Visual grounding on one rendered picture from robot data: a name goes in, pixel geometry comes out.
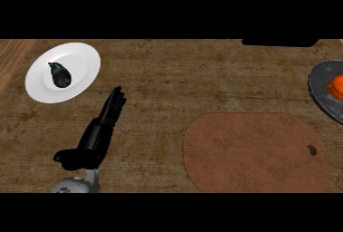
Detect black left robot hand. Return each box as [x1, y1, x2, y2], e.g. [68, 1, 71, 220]
[51, 85, 128, 171]

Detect brown wooden cutting board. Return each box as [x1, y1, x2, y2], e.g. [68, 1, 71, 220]
[182, 112, 335, 194]

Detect orange squash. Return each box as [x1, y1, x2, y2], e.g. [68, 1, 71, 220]
[325, 74, 343, 102]

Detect white round plate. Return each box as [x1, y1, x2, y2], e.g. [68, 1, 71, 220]
[23, 42, 102, 104]

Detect dark green eggplant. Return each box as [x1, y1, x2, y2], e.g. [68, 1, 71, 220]
[47, 62, 74, 89]

